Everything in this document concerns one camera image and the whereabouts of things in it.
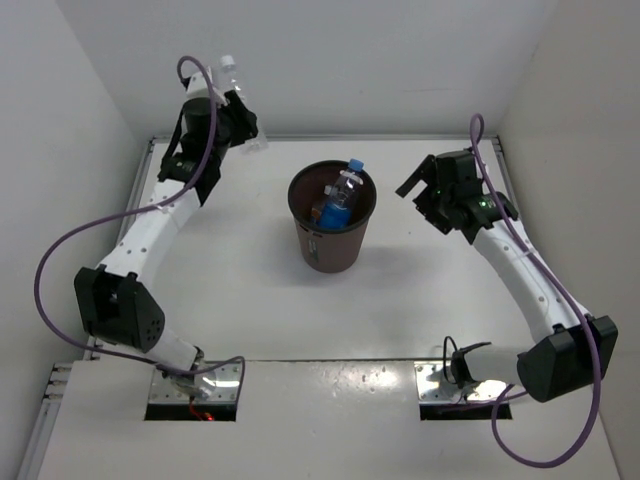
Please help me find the clear unlabelled plastic bottle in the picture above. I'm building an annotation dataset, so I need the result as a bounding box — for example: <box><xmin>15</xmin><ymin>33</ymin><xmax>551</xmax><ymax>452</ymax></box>
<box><xmin>216</xmin><ymin>54</ymin><xmax>270</xmax><ymax>155</ymax></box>

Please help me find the blue label water bottle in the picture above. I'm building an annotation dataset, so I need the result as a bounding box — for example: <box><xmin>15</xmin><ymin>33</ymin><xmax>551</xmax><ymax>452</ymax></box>
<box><xmin>318</xmin><ymin>159</ymin><xmax>364</xmax><ymax>230</ymax></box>

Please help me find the clear bottle orange-blue label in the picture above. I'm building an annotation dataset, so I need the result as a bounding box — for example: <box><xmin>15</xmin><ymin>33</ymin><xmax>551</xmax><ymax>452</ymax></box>
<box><xmin>310</xmin><ymin>185</ymin><xmax>333</xmax><ymax>224</ymax></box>

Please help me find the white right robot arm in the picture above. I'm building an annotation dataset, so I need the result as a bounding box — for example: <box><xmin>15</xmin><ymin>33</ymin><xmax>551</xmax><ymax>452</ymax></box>
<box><xmin>396</xmin><ymin>149</ymin><xmax>618</xmax><ymax>402</ymax></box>

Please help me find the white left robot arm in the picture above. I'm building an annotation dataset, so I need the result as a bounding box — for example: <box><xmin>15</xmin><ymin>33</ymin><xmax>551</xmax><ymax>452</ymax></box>
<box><xmin>77</xmin><ymin>153</ymin><xmax>440</xmax><ymax>377</ymax></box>

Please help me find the brown plastic bin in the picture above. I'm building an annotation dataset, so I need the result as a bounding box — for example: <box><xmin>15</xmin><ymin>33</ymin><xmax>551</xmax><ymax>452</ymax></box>
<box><xmin>287</xmin><ymin>160</ymin><xmax>377</xmax><ymax>273</ymax></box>

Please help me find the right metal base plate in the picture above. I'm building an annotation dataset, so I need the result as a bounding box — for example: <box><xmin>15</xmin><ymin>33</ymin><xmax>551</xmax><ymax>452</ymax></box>
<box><xmin>414</xmin><ymin>360</ymin><xmax>507</xmax><ymax>407</ymax></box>

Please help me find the metal base plate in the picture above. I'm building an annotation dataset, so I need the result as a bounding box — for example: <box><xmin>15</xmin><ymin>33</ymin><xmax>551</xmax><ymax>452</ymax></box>
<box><xmin>148</xmin><ymin>362</ymin><xmax>244</xmax><ymax>405</ymax></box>
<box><xmin>414</xmin><ymin>360</ymin><xmax>507</xmax><ymax>407</ymax></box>

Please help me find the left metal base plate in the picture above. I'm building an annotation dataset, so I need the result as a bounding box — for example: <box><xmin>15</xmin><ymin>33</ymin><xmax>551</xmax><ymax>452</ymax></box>
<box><xmin>148</xmin><ymin>362</ymin><xmax>244</xmax><ymax>405</ymax></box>

